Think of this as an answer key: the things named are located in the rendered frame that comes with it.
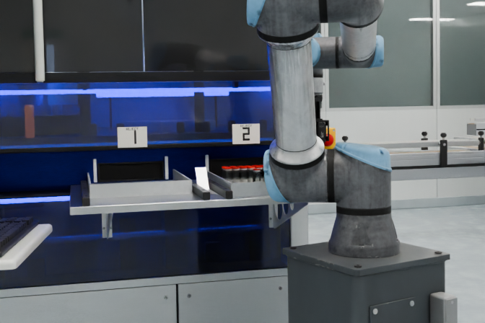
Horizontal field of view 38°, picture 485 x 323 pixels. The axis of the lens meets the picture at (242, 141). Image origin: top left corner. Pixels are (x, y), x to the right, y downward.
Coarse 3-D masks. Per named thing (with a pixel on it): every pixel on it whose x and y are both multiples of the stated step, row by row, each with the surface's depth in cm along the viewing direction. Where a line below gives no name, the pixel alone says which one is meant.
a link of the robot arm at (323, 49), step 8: (312, 40) 161; (320, 40) 164; (328, 40) 164; (312, 48) 161; (320, 48) 163; (328, 48) 163; (312, 56) 161; (320, 56) 163; (328, 56) 163; (320, 64) 164; (328, 64) 164
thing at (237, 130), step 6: (234, 126) 212; (240, 126) 213; (246, 126) 213; (252, 126) 214; (258, 126) 214; (234, 132) 212; (240, 132) 213; (246, 132) 213; (252, 132) 214; (258, 132) 214; (234, 138) 212; (240, 138) 213; (252, 138) 214; (258, 138) 214
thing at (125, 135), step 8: (120, 128) 204; (128, 128) 205; (136, 128) 206; (144, 128) 206; (120, 136) 204; (128, 136) 205; (136, 136) 206; (144, 136) 206; (120, 144) 205; (128, 144) 205; (136, 144) 206; (144, 144) 206
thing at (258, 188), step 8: (208, 176) 206; (216, 176) 194; (224, 184) 182; (232, 184) 175; (240, 184) 175; (248, 184) 176; (256, 184) 176; (264, 184) 177; (240, 192) 175; (248, 192) 176; (256, 192) 176; (264, 192) 177
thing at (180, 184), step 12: (156, 180) 216; (168, 180) 215; (180, 180) 183; (96, 192) 178; (108, 192) 179; (120, 192) 180; (132, 192) 180; (144, 192) 181; (156, 192) 182; (168, 192) 182; (180, 192) 183; (192, 192) 184
